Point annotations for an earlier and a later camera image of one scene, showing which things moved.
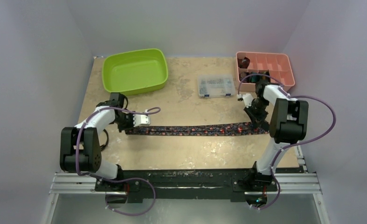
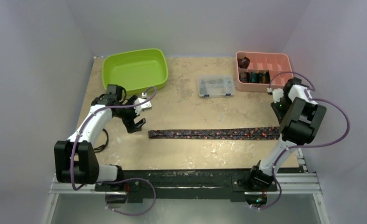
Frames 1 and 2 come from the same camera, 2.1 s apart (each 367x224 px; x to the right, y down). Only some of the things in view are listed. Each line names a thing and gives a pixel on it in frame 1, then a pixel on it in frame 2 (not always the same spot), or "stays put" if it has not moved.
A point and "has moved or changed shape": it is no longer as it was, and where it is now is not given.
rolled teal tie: x=255 y=78 stays put
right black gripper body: x=258 y=114 → x=277 y=112
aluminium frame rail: x=308 y=183 stays put
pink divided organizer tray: x=280 y=66 stays put
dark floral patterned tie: x=230 y=129 has moved or changed shape
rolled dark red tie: x=243 y=63 stays put
